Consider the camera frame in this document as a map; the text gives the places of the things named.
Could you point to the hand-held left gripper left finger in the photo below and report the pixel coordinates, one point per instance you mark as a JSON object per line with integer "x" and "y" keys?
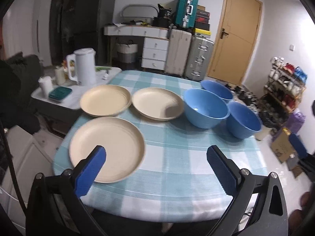
{"x": 91, "y": 172}

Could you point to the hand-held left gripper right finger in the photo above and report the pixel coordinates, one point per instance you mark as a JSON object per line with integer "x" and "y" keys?
{"x": 221, "y": 172}

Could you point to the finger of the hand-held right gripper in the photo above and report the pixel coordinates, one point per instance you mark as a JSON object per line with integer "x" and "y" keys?
{"x": 297, "y": 145}
{"x": 313, "y": 108}

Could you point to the cream round plate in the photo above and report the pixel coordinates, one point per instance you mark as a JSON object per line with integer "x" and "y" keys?
{"x": 110, "y": 140}
{"x": 152, "y": 100}
{"x": 105, "y": 99}

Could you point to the blue bowl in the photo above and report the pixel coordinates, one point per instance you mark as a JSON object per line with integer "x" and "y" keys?
{"x": 243, "y": 123}
{"x": 204, "y": 110}
{"x": 219, "y": 89}

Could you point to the person's right hand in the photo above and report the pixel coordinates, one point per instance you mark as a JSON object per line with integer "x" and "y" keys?
{"x": 306, "y": 199}

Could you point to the cardboard box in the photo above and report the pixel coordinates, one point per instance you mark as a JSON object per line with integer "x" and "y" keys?
{"x": 281, "y": 145}

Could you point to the wooden shoe rack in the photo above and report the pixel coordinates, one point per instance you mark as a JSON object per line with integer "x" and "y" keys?
{"x": 299, "y": 95}

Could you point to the purple bag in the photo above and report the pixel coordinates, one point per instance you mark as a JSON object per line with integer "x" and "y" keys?
{"x": 296, "y": 123}

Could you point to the white bin black liner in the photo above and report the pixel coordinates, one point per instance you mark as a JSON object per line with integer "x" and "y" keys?
{"x": 273, "y": 113}

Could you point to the shelved shoes collection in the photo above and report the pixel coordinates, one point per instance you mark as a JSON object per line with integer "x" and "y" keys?
{"x": 288, "y": 76}

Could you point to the teal white checked tablecloth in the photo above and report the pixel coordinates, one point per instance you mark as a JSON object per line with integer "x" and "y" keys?
{"x": 172, "y": 152}

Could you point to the group of loose sneakers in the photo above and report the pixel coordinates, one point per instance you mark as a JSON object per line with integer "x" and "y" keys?
{"x": 243, "y": 94}

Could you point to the white side table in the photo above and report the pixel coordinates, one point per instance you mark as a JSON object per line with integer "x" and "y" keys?
{"x": 71, "y": 100}

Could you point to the teal flat box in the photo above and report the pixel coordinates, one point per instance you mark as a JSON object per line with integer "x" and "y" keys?
{"x": 59, "y": 94}

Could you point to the white cup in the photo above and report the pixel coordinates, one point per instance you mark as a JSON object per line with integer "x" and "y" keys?
{"x": 46, "y": 86}

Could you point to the white jar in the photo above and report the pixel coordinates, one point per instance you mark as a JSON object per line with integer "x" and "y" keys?
{"x": 59, "y": 76}

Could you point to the green packet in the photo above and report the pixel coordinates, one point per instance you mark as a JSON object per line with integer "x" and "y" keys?
{"x": 102, "y": 68}

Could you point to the white electric kettle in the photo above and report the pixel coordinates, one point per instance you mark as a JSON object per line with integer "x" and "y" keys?
{"x": 85, "y": 66}

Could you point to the black puffy jacket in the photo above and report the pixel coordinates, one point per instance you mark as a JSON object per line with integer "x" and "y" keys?
{"x": 14, "y": 98}

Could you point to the wooden door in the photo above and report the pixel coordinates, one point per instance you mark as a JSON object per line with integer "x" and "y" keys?
{"x": 233, "y": 34}

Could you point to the silver suitcase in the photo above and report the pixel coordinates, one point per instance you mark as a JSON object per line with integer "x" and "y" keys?
{"x": 199, "y": 56}

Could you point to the grey white woven basket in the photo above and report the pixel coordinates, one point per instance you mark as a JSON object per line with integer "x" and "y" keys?
{"x": 126, "y": 52}

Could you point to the beige suitcase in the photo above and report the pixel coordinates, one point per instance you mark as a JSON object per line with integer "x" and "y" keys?
{"x": 177, "y": 51}

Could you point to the yellow black shoe box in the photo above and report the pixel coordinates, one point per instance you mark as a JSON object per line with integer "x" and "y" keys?
{"x": 203, "y": 33}

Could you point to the white drawer dresser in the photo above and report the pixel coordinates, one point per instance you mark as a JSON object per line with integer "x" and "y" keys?
{"x": 155, "y": 51}

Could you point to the plain black shoe box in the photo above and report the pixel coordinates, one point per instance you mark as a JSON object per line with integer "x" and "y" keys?
{"x": 202, "y": 25}

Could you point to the black shoe box red print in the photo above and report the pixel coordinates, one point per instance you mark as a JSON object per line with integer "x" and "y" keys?
{"x": 203, "y": 16}

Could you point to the dark grey fridge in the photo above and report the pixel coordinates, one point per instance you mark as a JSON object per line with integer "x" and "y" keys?
{"x": 96, "y": 17}

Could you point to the dark glass wardrobe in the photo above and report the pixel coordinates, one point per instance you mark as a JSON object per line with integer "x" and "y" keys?
{"x": 64, "y": 17}

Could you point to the teal suitcase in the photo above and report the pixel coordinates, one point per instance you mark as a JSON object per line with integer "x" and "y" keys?
{"x": 185, "y": 9}

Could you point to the black bag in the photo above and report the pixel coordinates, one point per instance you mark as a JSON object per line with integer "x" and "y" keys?
{"x": 162, "y": 16}

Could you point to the white wardrobe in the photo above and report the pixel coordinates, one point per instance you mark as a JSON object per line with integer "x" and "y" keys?
{"x": 43, "y": 9}

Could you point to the oval mirror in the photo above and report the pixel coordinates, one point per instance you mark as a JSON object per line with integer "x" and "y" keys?
{"x": 140, "y": 6}

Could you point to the white light switch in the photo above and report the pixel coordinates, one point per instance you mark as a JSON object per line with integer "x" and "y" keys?
{"x": 291, "y": 48}

